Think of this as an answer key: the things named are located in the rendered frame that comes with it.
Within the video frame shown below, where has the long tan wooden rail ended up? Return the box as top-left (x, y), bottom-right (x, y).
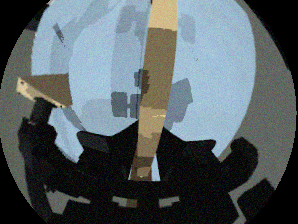
top-left (137, 0), bottom-right (178, 177)

